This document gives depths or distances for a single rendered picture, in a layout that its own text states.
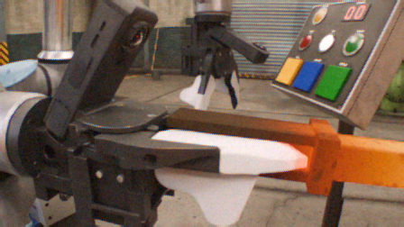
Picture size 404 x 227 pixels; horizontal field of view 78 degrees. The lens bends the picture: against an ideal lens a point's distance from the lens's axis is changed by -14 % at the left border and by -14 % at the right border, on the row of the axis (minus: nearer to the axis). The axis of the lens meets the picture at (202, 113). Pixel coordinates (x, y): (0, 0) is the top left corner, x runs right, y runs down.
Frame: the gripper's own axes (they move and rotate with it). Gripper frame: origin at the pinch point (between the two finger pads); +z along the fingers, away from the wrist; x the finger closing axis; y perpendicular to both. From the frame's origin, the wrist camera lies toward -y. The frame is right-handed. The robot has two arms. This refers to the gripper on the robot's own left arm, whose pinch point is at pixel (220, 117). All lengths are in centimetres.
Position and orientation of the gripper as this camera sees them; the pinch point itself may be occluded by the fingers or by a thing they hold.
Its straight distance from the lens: 57.7
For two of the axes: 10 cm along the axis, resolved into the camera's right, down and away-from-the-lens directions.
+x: -5.5, 2.1, -8.0
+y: -8.3, -1.4, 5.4
